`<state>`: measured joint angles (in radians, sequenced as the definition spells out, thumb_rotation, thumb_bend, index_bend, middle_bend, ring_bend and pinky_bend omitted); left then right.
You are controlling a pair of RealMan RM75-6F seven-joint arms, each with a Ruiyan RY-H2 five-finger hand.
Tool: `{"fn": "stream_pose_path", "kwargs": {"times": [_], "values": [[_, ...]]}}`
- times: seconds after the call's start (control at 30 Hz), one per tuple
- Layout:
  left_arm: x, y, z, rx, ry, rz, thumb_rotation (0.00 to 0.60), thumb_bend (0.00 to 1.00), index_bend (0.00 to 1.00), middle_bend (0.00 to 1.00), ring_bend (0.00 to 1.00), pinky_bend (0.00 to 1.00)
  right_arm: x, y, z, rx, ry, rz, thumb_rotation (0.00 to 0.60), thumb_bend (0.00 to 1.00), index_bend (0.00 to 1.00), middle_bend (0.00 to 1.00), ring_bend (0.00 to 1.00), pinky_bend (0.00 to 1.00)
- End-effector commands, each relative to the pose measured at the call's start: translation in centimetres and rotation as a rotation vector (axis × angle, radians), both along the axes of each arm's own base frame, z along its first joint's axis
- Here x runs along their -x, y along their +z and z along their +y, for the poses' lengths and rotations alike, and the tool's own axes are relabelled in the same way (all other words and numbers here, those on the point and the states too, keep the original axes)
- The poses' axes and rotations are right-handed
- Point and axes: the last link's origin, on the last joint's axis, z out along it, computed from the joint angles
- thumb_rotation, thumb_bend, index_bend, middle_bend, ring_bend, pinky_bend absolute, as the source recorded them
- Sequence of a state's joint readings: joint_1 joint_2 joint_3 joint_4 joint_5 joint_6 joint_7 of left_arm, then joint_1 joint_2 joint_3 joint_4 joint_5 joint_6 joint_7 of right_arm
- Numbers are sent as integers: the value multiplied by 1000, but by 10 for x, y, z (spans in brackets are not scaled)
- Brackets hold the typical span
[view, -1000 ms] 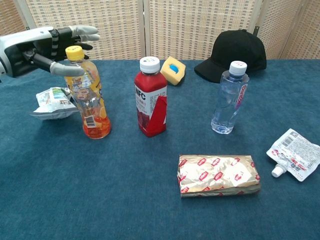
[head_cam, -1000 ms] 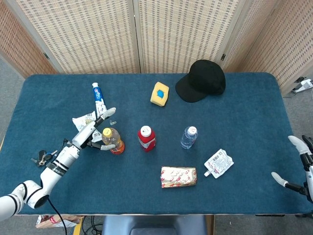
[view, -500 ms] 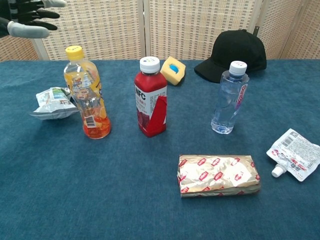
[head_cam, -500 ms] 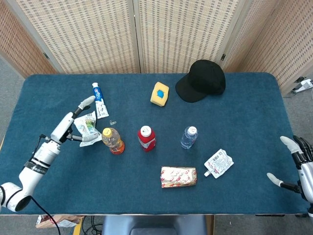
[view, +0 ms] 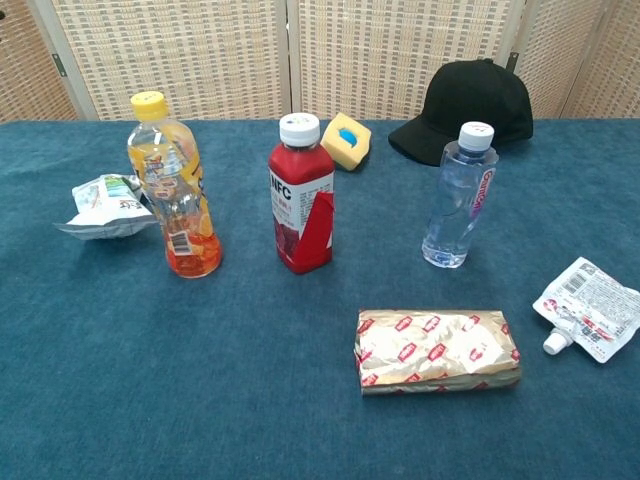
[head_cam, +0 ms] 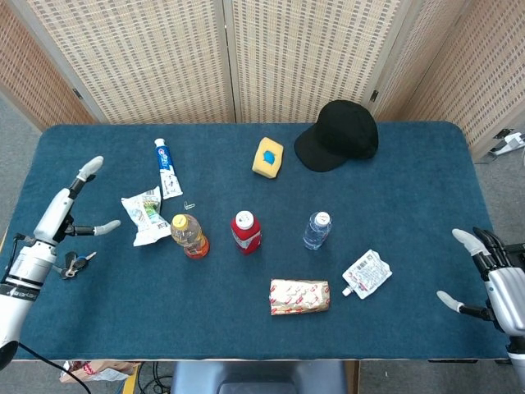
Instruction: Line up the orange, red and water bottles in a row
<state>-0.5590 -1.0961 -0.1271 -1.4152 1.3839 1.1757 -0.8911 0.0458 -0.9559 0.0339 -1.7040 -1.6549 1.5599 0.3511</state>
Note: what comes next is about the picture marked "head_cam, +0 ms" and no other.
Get black box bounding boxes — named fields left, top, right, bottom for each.
left=503, top=243, right=525, bottom=268

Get orange drink bottle yellow cap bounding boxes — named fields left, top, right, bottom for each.
left=170, top=213, right=211, bottom=260

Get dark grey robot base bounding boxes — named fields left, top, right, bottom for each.
left=170, top=360, right=349, bottom=394

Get red juice bottle white cap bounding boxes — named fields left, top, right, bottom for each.
left=230, top=210, right=263, bottom=256

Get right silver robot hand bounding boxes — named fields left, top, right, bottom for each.
left=436, top=227, right=525, bottom=336

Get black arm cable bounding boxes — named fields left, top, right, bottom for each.
left=2, top=232, right=92, bottom=394

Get white spout pouch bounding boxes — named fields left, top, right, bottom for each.
left=342, top=249, right=393, bottom=300

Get yellow sponge with blue patch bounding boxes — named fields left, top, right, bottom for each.
left=251, top=136, right=285, bottom=179

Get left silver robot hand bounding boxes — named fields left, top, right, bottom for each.
left=32, top=155, right=122, bottom=247

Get gold foil wrapped pack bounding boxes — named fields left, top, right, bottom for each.
left=269, top=278, right=331, bottom=316

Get clear water bottle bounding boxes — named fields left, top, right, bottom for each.
left=302, top=211, right=333, bottom=251

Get black floor cables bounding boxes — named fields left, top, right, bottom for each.
left=137, top=360, right=173, bottom=394

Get bunch of keys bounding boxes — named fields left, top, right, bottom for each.
left=52, top=250, right=98, bottom=281

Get blue table cloth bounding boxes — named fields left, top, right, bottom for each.
left=0, top=121, right=509, bottom=362

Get black baseball cap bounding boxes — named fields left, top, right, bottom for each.
left=294, top=99, right=380, bottom=173

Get blue white toothpaste tube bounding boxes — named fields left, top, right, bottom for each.
left=153, top=138, right=183, bottom=200

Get white snack bag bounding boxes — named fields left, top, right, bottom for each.
left=121, top=186, right=173, bottom=248

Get woven folding screen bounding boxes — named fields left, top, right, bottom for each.
left=0, top=0, right=525, bottom=161

